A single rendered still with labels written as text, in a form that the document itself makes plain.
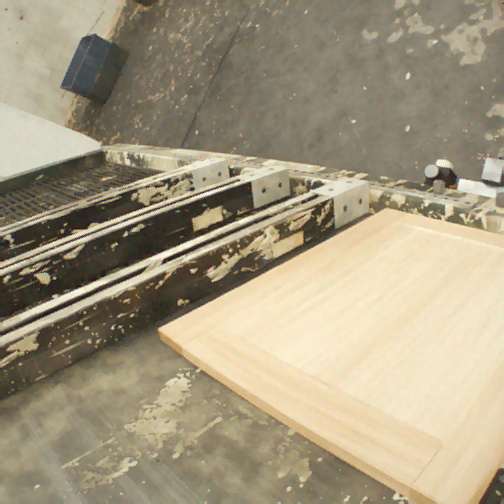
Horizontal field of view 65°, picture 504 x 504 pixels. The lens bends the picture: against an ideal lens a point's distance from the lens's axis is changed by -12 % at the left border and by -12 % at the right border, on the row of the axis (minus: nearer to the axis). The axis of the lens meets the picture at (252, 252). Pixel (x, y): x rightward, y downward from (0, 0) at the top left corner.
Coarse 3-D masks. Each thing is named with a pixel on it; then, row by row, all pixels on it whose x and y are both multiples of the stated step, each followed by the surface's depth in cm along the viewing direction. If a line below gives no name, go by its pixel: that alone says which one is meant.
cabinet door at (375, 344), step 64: (320, 256) 73; (384, 256) 72; (448, 256) 69; (192, 320) 59; (256, 320) 59; (320, 320) 57; (384, 320) 55; (448, 320) 53; (256, 384) 46; (320, 384) 45; (384, 384) 44; (448, 384) 43; (384, 448) 36; (448, 448) 35
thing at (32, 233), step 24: (192, 168) 119; (216, 168) 123; (120, 192) 105; (144, 192) 109; (168, 192) 114; (48, 216) 94; (72, 216) 97; (96, 216) 102; (120, 216) 106; (0, 240) 87; (24, 240) 90; (48, 240) 94
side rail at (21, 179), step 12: (84, 156) 181; (96, 156) 185; (36, 168) 171; (48, 168) 171; (60, 168) 175; (72, 168) 179; (0, 180) 160; (12, 180) 161; (24, 180) 165; (36, 180) 169; (84, 180) 184; (0, 192) 159
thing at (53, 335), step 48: (336, 192) 87; (192, 240) 71; (240, 240) 71; (96, 288) 59; (144, 288) 60; (192, 288) 66; (0, 336) 51; (48, 336) 52; (96, 336) 57; (0, 384) 48
